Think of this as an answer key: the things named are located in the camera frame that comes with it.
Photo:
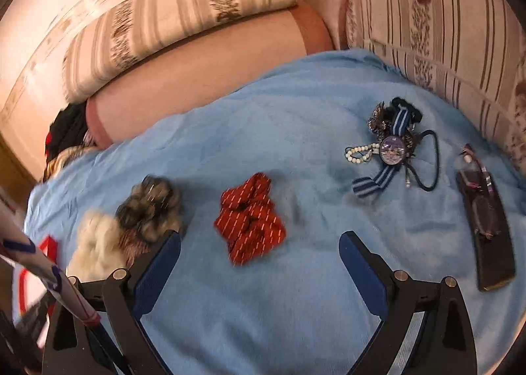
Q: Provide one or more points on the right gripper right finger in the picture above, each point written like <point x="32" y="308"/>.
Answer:
<point x="444" y="343"/>

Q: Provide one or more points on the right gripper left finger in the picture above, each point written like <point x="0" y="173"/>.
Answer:
<point x="125" y="297"/>

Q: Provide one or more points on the cream dotted sheer scrunchie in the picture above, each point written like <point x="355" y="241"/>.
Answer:
<point x="97" y="254"/>

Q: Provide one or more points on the maroon plaid scrunchie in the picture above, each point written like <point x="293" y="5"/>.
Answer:
<point x="132" y="246"/>

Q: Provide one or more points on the dark eyeglass case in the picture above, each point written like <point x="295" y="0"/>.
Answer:
<point x="493" y="246"/>

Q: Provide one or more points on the red white box tray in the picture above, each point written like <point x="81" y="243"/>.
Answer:
<point x="31" y="290"/>

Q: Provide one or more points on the dark grey sheer scrunchie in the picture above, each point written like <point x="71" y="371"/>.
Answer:
<point x="153" y="207"/>

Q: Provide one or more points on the white patterned sleeve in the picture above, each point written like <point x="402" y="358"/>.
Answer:
<point x="16" y="246"/>

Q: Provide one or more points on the red striped scrunchie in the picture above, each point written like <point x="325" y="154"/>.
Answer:
<point x="247" y="220"/>

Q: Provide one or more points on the leaf print fabric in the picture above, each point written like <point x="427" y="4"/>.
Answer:
<point x="63" y="159"/>

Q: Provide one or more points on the blue striped ribbon brooch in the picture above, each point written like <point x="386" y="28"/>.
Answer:
<point x="393" y="127"/>

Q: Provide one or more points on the light blue bed cover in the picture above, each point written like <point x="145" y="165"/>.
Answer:
<point x="296" y="310"/>

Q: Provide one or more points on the black clothing pile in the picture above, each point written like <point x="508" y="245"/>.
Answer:
<point x="69" y="129"/>

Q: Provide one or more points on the striped floral side cushion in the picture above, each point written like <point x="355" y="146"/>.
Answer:
<point x="471" y="53"/>

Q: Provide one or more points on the pink bolster cushion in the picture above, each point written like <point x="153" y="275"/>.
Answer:
<point x="202" y="69"/>

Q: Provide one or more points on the striped floral pillow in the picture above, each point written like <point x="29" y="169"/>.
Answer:
<point x="133" y="30"/>

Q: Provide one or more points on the purple frame eyeglasses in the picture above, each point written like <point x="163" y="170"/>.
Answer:
<point x="476" y="171"/>

